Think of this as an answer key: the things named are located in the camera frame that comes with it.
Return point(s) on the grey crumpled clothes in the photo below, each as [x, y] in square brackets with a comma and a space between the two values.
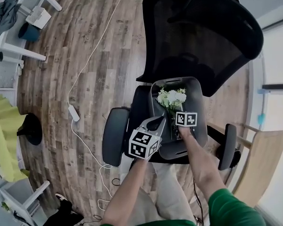
[7, 13]

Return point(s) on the white flowers with green leaves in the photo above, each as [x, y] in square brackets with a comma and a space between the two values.
[173, 98]

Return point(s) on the yellow-green cloth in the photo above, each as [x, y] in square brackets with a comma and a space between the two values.
[4, 138]

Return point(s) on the person's beige trousers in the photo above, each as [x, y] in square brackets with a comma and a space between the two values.
[167, 196]

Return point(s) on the white side table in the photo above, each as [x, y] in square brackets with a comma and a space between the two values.
[21, 51]

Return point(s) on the black framed window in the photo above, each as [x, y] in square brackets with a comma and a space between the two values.
[278, 86]

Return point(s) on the person's green printed shirt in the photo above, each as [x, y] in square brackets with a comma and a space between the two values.
[231, 208]

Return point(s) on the white perforated box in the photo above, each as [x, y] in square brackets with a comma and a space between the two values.
[39, 18]

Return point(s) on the small green plant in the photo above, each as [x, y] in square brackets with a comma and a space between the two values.
[5, 206]

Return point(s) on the black mesh office chair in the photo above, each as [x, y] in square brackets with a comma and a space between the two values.
[202, 32]

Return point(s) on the person's right forearm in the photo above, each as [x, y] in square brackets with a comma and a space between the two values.
[200, 161]

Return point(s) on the white power strip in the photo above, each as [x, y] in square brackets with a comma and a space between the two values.
[74, 113]

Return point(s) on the wooden table top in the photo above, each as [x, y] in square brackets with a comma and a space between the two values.
[261, 161]

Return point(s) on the black round cushion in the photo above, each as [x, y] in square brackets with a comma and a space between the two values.
[31, 129]

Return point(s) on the white radiator panel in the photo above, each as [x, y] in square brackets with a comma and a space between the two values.
[2, 75]

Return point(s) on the black tray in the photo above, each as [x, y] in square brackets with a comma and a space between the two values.
[195, 95]

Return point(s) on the dark teal bin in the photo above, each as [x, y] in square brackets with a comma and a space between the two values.
[29, 33]

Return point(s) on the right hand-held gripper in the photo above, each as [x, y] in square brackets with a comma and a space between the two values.
[186, 119]

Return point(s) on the white shelf unit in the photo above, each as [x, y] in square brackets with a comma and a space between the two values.
[21, 201]

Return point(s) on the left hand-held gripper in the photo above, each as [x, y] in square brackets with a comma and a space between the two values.
[143, 145]

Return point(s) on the person's left forearm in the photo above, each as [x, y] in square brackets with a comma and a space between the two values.
[125, 192]

